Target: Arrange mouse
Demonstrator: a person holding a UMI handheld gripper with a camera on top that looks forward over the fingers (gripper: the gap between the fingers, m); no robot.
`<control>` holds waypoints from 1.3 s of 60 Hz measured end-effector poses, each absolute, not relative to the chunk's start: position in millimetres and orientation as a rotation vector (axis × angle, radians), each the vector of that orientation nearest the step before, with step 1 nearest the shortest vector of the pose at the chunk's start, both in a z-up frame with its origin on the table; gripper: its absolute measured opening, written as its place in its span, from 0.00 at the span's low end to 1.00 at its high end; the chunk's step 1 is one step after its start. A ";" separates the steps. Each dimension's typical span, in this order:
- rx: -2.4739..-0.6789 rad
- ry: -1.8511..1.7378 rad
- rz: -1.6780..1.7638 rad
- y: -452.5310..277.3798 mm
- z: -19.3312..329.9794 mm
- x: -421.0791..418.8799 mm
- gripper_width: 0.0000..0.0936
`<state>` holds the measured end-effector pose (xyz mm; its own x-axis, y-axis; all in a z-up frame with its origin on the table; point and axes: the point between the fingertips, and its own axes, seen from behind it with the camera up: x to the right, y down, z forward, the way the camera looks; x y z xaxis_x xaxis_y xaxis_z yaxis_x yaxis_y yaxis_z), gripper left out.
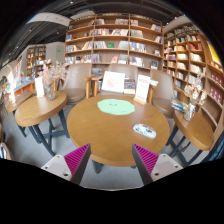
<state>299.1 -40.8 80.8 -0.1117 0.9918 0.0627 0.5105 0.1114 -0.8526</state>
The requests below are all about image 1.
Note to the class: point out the wooden bookshelf right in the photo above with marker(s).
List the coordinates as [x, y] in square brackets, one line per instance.
[187, 54]

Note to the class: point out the beige armchair right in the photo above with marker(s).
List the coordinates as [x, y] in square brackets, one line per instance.
[160, 96]

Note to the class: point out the round wooden right table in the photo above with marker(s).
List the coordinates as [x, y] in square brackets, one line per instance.
[197, 131]

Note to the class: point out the round wooden centre table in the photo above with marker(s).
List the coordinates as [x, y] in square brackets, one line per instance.
[111, 136]

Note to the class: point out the large wooden bookshelf centre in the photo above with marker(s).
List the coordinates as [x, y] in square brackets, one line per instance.
[103, 39]

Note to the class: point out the glass vase dried flowers right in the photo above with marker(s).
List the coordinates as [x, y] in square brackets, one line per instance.
[197, 96]

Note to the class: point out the beige armchair left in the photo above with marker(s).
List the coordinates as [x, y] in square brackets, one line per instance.
[78, 82]

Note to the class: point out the beige armchair centre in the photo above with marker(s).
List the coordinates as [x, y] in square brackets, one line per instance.
[130, 71]

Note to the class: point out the white sign card stand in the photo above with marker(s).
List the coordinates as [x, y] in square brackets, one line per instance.
[142, 89]

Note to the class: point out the green mouse pad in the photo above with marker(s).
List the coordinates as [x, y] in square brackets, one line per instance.
[116, 107]

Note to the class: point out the glass vase dried flowers left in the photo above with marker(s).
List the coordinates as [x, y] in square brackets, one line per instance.
[50, 74]

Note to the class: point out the white picture book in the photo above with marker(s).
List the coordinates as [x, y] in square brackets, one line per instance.
[113, 81]

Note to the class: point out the beige armchair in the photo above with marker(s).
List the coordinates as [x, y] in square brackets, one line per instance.
[160, 96]
[130, 71]
[78, 82]

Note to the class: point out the stack of books right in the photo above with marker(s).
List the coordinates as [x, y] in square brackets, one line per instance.
[178, 105]

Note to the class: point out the glass vase dried flowers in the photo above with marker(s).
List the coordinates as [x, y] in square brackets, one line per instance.
[197, 96]
[50, 74]

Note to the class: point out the small white card left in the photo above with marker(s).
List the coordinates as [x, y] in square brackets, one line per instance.
[39, 87]

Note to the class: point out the distant wooden bookshelf left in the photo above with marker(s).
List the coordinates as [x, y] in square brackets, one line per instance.
[34, 59]

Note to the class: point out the patterned computer mouse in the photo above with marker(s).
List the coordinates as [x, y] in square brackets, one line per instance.
[145, 130]

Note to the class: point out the round wooden table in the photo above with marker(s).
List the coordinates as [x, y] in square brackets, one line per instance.
[111, 136]
[39, 109]
[197, 131]

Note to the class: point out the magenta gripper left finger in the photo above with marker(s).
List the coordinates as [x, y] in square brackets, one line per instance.
[70, 167]

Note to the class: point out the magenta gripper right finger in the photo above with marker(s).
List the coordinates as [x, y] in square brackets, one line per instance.
[152, 166]

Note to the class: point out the round wooden left table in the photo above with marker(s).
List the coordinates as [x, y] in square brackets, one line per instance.
[39, 109]

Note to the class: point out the dark book on chair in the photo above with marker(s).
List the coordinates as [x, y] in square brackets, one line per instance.
[129, 86]

